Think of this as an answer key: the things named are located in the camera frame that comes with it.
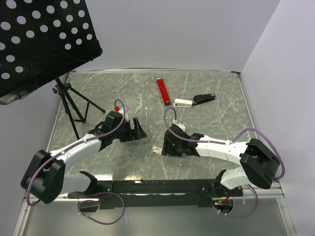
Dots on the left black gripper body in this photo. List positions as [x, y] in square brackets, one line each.
[126, 126]

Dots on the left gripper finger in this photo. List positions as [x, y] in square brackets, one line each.
[138, 132]
[129, 135]

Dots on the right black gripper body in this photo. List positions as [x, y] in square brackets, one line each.
[176, 150]

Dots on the white staple box sleeve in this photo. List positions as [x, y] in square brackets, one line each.
[156, 150]

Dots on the white stapler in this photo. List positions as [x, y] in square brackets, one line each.
[182, 103]

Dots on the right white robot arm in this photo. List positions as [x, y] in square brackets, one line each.
[256, 163]

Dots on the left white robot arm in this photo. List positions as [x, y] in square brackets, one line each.
[46, 176]

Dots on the black stapler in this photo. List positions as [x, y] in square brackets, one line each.
[203, 98]

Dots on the red cylindrical tube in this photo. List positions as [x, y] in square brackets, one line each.
[163, 90]

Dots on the black tripod stand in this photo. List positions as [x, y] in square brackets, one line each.
[71, 109]

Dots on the black perforated music stand desk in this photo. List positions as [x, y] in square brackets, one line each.
[41, 40]

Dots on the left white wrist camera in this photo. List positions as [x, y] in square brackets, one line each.
[122, 111]

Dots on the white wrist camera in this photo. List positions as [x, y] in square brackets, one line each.
[180, 125]
[122, 111]

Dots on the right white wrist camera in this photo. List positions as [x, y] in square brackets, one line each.
[180, 125]

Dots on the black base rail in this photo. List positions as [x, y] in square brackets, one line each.
[158, 193]

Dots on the aluminium frame rail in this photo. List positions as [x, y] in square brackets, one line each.
[274, 192]

